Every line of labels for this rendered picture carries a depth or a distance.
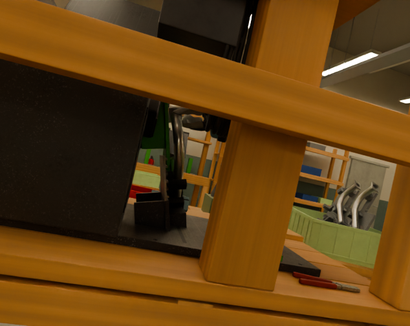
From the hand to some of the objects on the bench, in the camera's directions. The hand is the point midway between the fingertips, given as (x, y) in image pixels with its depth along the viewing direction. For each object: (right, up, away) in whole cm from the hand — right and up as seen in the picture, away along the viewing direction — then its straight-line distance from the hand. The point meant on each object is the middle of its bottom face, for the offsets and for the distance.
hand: (177, 118), depth 87 cm
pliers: (+37, -42, -17) cm, 58 cm away
